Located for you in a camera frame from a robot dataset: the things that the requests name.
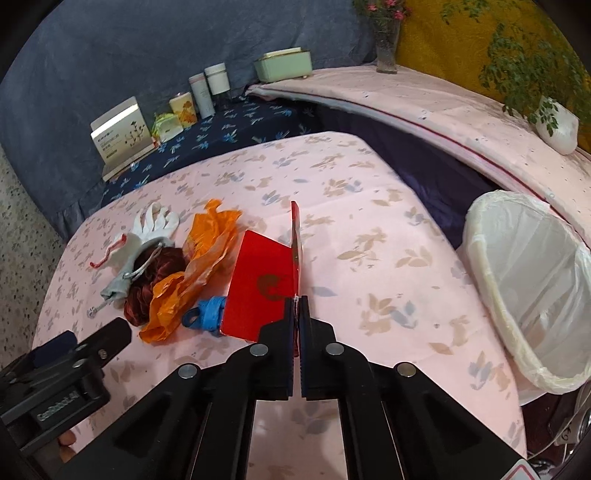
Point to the white jar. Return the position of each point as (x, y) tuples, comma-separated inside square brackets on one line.
[(218, 81)]

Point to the pink floral tablecloth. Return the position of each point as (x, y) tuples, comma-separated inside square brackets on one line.
[(392, 286)]

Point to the white trash bin with liner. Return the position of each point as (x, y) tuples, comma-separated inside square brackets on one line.
[(531, 286)]

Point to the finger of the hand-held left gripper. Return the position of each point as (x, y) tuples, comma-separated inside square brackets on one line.
[(53, 350), (106, 341)]

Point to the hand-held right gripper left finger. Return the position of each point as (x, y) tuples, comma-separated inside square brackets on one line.
[(277, 350)]

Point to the red cardboard box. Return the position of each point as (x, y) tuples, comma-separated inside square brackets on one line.
[(258, 286)]

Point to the blue plastic piece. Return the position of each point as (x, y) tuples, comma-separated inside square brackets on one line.
[(210, 311)]

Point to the blue backdrop cloth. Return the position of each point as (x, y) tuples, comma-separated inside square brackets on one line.
[(138, 46)]

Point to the dark purple cloth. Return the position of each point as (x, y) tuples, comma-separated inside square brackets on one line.
[(415, 166)]

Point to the glass vase with pink flowers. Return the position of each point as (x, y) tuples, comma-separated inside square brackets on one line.
[(387, 50)]

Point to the yellow backdrop cloth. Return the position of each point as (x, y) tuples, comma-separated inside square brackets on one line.
[(452, 46)]

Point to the green tissue box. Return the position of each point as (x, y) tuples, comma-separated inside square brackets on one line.
[(284, 67)]

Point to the green packet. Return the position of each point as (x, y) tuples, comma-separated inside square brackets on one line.
[(166, 128)]

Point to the white knit glove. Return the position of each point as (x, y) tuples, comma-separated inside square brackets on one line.
[(152, 226)]

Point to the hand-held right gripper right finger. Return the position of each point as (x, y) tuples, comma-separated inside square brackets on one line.
[(318, 355)]

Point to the white box with floral print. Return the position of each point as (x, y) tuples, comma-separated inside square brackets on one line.
[(122, 134)]

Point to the pink dotted shelf cloth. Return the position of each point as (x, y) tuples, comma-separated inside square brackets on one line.
[(438, 106)]

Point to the reddish brown hair piece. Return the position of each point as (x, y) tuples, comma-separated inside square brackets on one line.
[(147, 290)]

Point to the orange plastic bag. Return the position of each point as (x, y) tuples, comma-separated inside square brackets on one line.
[(180, 295)]

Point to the white slim bottle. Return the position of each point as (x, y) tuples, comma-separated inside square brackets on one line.
[(202, 97)]

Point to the navy floral cloth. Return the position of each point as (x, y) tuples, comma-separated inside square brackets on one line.
[(231, 124)]

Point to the small yellow box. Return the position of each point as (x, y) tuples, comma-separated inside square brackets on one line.
[(183, 110)]

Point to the green plant in white pot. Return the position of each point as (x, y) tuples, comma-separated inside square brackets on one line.
[(558, 129)]

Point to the person's left hand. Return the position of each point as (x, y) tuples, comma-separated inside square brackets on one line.
[(68, 445)]

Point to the grey hair clip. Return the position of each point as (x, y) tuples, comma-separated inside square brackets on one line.
[(115, 290)]

